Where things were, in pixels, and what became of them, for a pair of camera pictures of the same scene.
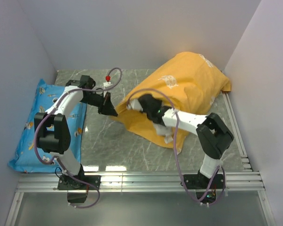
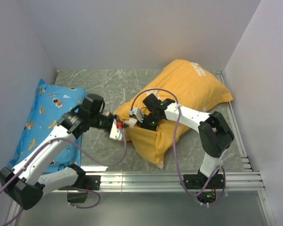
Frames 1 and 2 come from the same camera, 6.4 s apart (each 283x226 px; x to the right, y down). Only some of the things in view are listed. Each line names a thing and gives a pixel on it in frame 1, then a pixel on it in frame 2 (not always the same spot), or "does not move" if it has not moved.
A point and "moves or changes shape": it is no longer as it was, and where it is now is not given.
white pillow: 167,132 to 131,122
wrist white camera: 107,84 to 115,133
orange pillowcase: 190,82 moves or changes shape
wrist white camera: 135,104 to 136,111
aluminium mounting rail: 233,181 does not move
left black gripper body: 94,99 to 102,121
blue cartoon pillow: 25,159 does not move
